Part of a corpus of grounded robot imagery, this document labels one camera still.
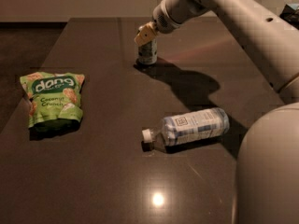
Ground clear plastic water bottle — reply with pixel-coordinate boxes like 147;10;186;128
142;107;230;147

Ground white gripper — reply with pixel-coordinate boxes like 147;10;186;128
135;0;181;47

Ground green 7up soda can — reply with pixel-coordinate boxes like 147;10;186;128
138;37;157;65

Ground green Dang snack bag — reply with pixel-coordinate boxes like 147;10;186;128
20;72;85;133

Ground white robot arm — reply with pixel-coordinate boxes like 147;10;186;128
135;0;299;224

